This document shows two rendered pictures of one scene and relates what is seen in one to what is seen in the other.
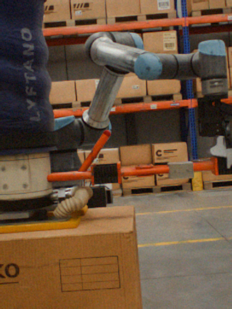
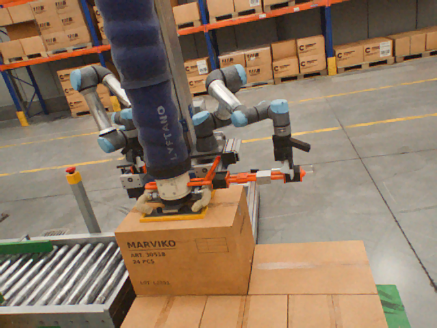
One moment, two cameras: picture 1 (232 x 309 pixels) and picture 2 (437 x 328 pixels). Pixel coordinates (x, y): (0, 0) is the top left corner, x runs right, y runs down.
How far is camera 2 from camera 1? 0.72 m
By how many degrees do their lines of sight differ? 23
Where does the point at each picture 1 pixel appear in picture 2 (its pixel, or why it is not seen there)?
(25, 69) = (164, 131)
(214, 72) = (280, 123)
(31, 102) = (170, 148)
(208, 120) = (278, 151)
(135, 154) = (283, 49)
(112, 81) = not seen: hidden behind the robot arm
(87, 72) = not seen: outside the picture
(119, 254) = (225, 237)
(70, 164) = (209, 145)
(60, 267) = (196, 242)
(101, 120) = (226, 114)
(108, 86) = not seen: hidden behind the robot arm
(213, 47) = (278, 108)
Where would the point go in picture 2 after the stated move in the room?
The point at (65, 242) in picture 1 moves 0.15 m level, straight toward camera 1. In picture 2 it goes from (197, 231) to (194, 250)
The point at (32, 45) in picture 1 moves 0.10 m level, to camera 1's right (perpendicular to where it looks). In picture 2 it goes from (166, 116) to (187, 112)
